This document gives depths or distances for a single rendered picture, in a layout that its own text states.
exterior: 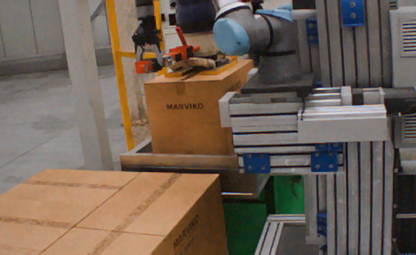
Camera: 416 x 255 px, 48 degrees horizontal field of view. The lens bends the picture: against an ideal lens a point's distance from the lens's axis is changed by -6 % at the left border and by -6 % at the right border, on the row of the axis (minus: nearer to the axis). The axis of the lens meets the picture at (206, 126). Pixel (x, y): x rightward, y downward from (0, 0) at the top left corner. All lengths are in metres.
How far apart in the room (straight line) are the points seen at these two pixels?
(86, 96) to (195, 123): 1.20
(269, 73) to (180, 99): 0.88
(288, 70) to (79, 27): 2.02
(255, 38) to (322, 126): 0.32
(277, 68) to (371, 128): 0.35
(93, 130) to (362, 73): 2.15
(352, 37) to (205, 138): 0.97
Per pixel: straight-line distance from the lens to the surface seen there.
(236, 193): 2.31
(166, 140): 2.44
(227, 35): 1.45
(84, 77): 3.35
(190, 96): 2.32
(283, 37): 1.54
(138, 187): 2.20
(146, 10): 2.00
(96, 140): 3.42
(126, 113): 3.86
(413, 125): 1.73
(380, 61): 1.72
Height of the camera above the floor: 1.33
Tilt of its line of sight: 15 degrees down
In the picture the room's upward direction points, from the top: 7 degrees counter-clockwise
